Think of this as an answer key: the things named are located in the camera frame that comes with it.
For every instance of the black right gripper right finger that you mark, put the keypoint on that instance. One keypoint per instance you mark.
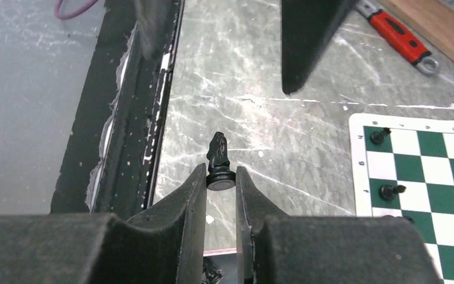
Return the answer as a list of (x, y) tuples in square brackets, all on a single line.
[(275, 247)]

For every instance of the black chess pawn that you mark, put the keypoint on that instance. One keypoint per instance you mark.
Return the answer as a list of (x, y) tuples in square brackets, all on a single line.
[(378, 137), (390, 192)]

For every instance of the pink metal tray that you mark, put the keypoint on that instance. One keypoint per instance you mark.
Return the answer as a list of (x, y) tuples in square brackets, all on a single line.
[(220, 266)]

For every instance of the black chess knight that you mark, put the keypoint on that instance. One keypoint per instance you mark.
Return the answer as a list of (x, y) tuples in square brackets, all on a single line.
[(220, 176)]

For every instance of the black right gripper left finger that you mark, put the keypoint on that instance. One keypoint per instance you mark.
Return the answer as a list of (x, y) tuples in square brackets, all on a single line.
[(162, 244)]

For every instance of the wooden board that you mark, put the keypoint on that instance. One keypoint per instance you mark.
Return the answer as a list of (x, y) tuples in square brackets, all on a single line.
[(433, 20)]

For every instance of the red grey tool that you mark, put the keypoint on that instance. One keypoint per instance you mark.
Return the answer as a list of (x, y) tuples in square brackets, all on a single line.
[(399, 37)]

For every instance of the green white chess board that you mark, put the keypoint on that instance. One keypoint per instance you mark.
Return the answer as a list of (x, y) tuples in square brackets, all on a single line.
[(419, 154)]

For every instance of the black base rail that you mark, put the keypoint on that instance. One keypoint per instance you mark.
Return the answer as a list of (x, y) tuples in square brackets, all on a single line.
[(113, 152)]

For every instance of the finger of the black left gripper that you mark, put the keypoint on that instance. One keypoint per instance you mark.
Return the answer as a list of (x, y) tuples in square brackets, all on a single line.
[(307, 27)]

